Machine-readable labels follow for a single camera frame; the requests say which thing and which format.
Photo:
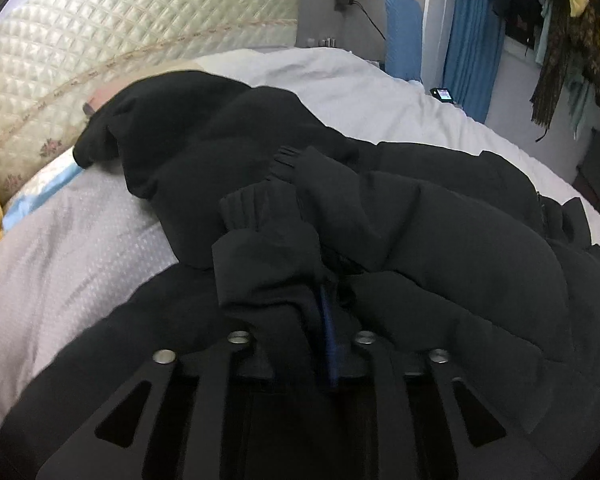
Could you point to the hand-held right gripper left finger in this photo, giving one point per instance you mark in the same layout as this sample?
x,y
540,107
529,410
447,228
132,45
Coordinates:
x,y
215,400

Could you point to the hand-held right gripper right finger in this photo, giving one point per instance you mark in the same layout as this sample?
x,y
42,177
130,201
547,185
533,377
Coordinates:
x,y
330,350

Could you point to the black puffer jacket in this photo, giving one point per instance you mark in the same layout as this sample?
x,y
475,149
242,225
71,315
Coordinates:
x,y
260,160

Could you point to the white dotted blanket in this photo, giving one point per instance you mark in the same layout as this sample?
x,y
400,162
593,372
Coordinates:
x,y
70,260

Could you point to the light blue cloth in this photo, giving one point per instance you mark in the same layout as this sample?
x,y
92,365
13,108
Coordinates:
x,y
30,205

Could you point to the small screen device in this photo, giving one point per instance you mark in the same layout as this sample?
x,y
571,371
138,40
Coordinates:
x,y
442,94

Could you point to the group of small bottles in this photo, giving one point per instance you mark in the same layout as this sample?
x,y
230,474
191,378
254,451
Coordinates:
x,y
322,41

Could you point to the beige and pink pillow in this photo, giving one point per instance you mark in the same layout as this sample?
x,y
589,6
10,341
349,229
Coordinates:
x,y
180,64

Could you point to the blue padded board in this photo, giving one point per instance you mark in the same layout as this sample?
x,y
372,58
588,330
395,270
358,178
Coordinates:
x,y
402,35

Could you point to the blue curtain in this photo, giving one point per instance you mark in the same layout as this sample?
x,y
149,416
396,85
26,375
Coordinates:
x,y
472,50

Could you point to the white wardrobe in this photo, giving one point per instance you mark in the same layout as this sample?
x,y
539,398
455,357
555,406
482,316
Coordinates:
x,y
437,20

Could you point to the light teal scarf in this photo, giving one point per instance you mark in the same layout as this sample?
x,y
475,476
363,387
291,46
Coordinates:
x,y
580,100

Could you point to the leopard print scarf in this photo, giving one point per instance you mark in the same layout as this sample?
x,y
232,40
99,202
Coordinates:
x,y
565,60

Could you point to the cream quilted headboard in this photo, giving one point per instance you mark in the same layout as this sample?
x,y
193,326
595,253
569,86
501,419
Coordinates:
x,y
105,35

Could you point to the black hanging jacket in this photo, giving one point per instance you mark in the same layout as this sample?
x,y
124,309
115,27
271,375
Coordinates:
x,y
515,5

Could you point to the black wall charger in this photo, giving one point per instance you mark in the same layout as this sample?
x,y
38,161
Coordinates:
x,y
342,3

